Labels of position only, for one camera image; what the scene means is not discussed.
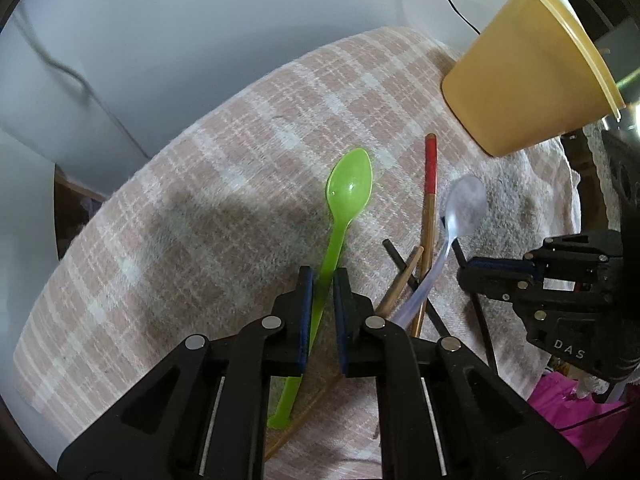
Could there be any white power cable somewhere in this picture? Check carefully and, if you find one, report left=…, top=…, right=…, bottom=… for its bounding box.
left=12, top=10, right=91, bottom=98

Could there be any yellow plastic container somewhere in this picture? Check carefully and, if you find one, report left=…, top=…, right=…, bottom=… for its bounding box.
left=440, top=0, right=626, bottom=158

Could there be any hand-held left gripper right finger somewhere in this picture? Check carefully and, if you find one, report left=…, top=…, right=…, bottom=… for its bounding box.
left=333, top=267, right=586, bottom=480

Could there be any pink checked cloth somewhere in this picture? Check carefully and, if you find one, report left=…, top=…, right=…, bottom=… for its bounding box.
left=12, top=25, right=583, bottom=480

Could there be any clear plastic spoon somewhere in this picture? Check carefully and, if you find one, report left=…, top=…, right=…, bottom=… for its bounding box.
left=390, top=175, right=487, bottom=326

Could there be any black chopstick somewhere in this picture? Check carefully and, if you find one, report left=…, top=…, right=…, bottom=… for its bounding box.
left=381, top=238, right=453, bottom=339
left=451, top=239, right=500, bottom=377

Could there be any white lace cloth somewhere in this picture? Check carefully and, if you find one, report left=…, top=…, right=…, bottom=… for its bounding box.
left=560, top=125, right=623, bottom=261

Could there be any pink garment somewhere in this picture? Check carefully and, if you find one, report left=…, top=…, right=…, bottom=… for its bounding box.
left=527, top=372, right=640, bottom=466

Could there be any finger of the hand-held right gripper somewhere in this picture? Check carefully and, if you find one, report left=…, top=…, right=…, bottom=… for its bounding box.
left=457, top=232, right=623, bottom=282
left=457, top=275, right=617, bottom=332

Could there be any green plastic spoon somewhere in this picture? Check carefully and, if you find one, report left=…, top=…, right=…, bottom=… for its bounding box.
left=266, top=147, right=374, bottom=431

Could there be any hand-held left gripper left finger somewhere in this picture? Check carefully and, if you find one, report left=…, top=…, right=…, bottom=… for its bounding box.
left=56, top=266, right=316, bottom=480

